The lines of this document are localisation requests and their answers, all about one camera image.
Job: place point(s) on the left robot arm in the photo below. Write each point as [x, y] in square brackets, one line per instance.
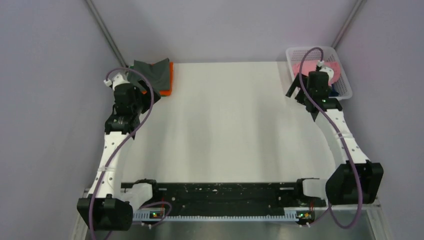
[106, 208]

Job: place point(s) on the orange folded t-shirt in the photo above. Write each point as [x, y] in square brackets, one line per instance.
[168, 93]

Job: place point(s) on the right aluminium frame post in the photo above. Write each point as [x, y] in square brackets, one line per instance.
[358, 5]

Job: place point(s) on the white cable duct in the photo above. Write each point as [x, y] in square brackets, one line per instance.
[148, 215]

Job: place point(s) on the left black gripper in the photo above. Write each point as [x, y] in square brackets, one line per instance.
[146, 97]

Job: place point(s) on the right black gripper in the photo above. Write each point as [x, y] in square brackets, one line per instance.
[295, 85]

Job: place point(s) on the left aluminium frame post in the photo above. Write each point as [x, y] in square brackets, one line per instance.
[105, 32]

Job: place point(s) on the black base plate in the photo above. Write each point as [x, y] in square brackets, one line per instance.
[231, 199]

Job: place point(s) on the grey folded t-shirt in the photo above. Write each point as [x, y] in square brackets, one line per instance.
[158, 74]

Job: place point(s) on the blue t-shirt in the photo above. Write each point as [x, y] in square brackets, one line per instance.
[333, 93]

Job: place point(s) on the aluminium frame post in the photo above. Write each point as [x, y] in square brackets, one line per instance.
[105, 32]
[358, 5]

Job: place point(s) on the white plastic basket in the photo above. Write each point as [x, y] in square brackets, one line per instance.
[328, 61]

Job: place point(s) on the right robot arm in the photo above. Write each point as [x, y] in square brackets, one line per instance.
[354, 172]

